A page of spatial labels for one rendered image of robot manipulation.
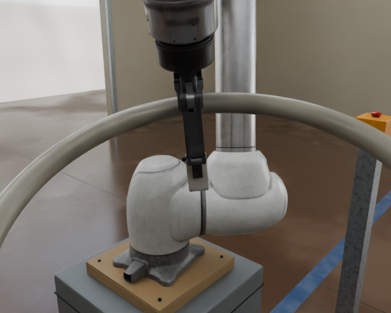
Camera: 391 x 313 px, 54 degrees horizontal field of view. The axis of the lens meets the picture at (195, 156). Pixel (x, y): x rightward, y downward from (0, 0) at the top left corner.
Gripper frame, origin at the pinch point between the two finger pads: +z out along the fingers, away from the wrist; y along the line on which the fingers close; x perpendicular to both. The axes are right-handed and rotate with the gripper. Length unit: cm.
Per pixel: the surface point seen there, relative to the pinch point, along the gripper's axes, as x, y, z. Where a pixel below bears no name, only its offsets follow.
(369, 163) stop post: 70, -66, 65
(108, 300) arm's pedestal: -23.7, -2.2, 42.7
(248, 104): 8.0, 2.5, -10.5
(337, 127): 17.9, 9.7, -10.3
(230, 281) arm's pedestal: 5.9, -7.3, 47.6
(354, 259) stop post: 66, -50, 107
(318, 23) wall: 229, -575, 207
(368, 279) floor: 96, -76, 168
